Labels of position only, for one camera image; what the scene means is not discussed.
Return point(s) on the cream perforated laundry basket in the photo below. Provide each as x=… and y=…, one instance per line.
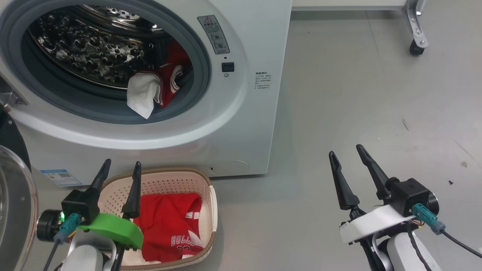
x=177, y=180

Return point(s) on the black caster wheel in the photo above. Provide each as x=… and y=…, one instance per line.
x=417, y=49

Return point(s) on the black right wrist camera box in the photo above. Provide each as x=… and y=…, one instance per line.
x=410, y=195

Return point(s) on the red Bulls jersey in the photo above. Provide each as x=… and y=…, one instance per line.
x=169, y=226

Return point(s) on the white panel on frame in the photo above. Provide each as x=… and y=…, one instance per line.
x=346, y=4

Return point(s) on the red shirt with white collar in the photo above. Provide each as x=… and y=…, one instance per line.
x=143, y=94

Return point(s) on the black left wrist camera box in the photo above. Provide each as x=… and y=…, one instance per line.
x=79, y=207

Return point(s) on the black text sticker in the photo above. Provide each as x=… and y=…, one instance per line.
x=263, y=81

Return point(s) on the white front-load washing machine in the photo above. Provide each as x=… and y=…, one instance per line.
x=244, y=131

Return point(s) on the blue energy label sticker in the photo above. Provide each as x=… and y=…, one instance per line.
x=60, y=177

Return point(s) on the silver metal frame leg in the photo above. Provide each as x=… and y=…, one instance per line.
x=414, y=22

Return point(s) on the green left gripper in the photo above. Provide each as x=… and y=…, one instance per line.
x=113, y=229

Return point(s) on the grey warning sticker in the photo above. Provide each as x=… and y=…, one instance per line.
x=214, y=34

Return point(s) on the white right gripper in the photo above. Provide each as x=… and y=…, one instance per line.
x=371, y=224

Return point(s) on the black round glass washer door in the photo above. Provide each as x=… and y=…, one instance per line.
x=15, y=207

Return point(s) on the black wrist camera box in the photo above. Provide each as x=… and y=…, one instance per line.
x=410, y=195
x=79, y=207

